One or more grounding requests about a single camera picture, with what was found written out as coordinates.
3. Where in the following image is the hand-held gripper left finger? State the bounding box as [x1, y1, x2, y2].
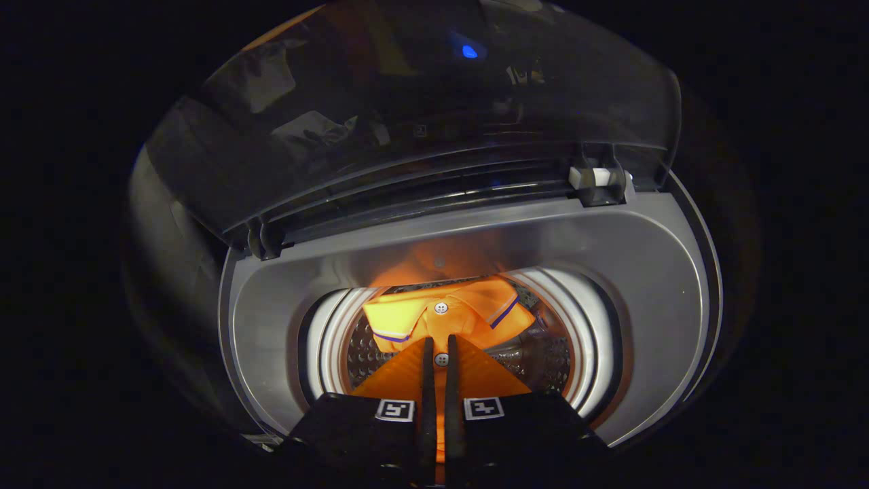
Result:
[278, 334, 439, 486]

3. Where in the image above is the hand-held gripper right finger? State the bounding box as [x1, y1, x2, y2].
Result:
[445, 333, 608, 486]

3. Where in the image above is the yellow polo shirt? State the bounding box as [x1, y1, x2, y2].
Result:
[363, 275, 537, 463]

